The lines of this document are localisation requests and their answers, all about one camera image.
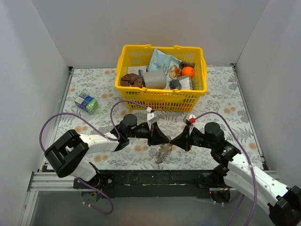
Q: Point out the yellow plastic shopping basket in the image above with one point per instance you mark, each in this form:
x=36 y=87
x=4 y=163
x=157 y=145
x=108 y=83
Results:
x=162 y=99

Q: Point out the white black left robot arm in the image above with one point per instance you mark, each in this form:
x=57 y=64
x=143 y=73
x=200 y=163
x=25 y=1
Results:
x=66 y=154

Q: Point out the clear bag with dark item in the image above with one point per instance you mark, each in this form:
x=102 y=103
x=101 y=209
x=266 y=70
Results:
x=181 y=83

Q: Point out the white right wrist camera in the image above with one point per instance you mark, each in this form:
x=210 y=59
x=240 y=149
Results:
x=189 y=119

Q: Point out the grey paper roll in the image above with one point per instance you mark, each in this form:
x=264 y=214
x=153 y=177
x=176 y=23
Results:
x=154 y=79

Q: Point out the orange fruit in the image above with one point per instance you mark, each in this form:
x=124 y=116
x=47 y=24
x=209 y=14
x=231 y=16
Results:
x=188 y=71

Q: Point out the large silver keyring with chain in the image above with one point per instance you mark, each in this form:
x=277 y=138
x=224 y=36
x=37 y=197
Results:
x=163 y=151

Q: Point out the light blue snack bag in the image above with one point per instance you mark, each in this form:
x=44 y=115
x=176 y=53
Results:
x=168 y=63

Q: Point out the white box in basket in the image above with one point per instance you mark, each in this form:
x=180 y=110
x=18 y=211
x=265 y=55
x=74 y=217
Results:
x=138 y=70

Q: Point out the blue green carton pack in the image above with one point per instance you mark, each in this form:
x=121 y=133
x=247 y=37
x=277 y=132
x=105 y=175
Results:
x=86 y=103

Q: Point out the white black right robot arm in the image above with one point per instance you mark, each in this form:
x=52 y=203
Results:
x=281 y=202

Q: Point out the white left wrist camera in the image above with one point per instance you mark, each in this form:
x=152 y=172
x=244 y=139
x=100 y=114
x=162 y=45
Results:
x=152 y=117

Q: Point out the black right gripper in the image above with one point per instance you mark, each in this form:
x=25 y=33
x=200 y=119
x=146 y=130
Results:
x=187 y=139

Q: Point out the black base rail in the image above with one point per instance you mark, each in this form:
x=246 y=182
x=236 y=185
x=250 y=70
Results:
x=202 y=184

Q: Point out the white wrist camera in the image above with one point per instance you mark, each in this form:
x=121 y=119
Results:
x=189 y=119
x=152 y=117

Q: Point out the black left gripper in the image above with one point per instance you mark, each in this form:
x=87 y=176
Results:
x=151 y=134

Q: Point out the floral table mat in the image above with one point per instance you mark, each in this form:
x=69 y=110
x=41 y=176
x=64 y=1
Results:
x=222 y=103

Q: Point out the brown wrapped snack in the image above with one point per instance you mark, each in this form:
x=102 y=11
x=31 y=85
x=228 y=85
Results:
x=186 y=64

